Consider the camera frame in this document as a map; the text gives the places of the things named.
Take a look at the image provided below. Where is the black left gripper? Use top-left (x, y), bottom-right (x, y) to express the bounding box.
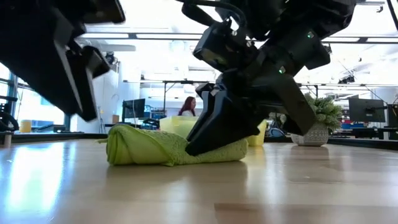
top-left (0, 6), bottom-right (111, 123)

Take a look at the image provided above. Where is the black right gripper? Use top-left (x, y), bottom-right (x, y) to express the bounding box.
top-left (185, 29), bottom-right (332, 157)

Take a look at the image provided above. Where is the lime green microfiber towel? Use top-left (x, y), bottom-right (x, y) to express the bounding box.
top-left (98, 124), bottom-right (249, 167)

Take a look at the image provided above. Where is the yellow translucent plastic basket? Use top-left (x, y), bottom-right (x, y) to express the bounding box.
top-left (159, 116), bottom-right (267, 147)

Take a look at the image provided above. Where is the black computer monitor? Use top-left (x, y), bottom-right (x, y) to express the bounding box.
top-left (348, 97), bottom-right (386, 123)
top-left (121, 98), bottom-right (146, 119)
top-left (387, 104), bottom-right (398, 128)

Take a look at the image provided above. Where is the green artificial potted plant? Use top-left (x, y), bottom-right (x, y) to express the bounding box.
top-left (290, 92), bottom-right (343, 147)

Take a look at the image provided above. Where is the large glass window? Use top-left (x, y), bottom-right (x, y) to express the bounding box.
top-left (0, 62), bottom-right (71, 133)

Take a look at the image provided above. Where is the person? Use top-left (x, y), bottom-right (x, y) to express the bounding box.
top-left (177, 96), bottom-right (198, 118)

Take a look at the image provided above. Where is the long fluorescent light strip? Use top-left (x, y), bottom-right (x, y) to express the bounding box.
top-left (79, 32), bottom-right (398, 44)

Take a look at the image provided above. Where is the yellow bin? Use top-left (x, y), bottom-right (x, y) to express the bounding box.
top-left (19, 119), bottom-right (33, 134)

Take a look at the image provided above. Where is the black office chair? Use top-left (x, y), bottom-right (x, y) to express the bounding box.
top-left (0, 95), bottom-right (19, 132)

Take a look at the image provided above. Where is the black gantry frame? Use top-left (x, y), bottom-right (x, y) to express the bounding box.
top-left (162, 80), bottom-right (211, 118)
top-left (297, 82), bottom-right (320, 100)

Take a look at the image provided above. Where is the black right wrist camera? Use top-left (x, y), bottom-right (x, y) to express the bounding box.
top-left (192, 19), bottom-right (261, 73)

